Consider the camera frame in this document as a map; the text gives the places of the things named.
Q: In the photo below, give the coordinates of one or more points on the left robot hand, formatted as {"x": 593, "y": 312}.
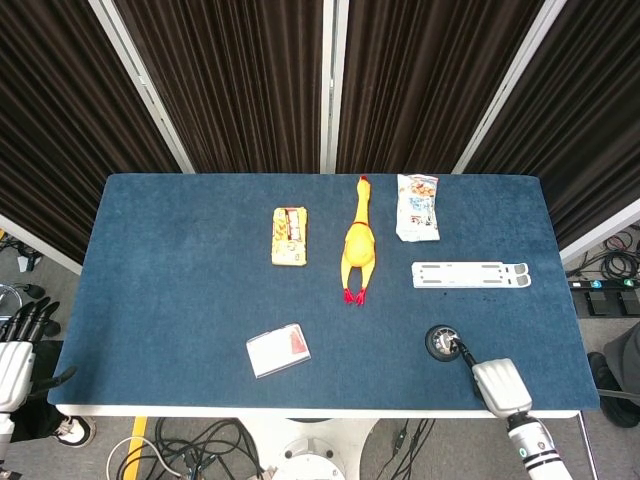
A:
{"x": 15, "y": 365}

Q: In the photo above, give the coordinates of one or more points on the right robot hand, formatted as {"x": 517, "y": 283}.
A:
{"x": 502, "y": 385}

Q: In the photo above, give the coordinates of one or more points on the chrome bell with black base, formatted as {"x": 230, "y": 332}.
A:
{"x": 433, "y": 348}

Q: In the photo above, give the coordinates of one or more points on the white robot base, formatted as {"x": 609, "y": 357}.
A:
{"x": 310, "y": 450}

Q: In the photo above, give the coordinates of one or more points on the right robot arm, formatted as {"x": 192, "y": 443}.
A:
{"x": 535, "y": 450}

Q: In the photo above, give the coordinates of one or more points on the white and black sneaker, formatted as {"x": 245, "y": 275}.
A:
{"x": 75, "y": 430}

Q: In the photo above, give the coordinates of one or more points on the black shoe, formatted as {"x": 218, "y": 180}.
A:
{"x": 600, "y": 370}

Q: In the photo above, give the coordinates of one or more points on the grey trouser leg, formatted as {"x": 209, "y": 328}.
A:
{"x": 625, "y": 360}

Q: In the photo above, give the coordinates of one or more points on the black foot pedal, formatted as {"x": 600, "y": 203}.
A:
{"x": 629, "y": 301}
{"x": 598, "y": 302}

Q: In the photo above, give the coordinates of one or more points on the blue table mat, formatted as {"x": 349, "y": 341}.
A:
{"x": 175, "y": 300}

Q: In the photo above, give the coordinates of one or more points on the white snack bag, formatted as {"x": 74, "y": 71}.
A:
{"x": 419, "y": 210}

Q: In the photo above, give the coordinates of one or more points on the yellow rubber chicken toy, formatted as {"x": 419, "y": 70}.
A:
{"x": 359, "y": 245}

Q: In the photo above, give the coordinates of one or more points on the dark pleated partition panel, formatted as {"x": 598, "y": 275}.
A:
{"x": 590, "y": 125}
{"x": 425, "y": 85}
{"x": 240, "y": 85}
{"x": 60, "y": 125}

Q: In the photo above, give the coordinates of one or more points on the yellow snack box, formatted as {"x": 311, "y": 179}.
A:
{"x": 289, "y": 240}

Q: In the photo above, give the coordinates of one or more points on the white partition post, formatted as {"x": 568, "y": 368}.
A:
{"x": 334, "y": 85}
{"x": 600, "y": 232}
{"x": 510, "y": 85}
{"x": 145, "y": 90}
{"x": 45, "y": 245}

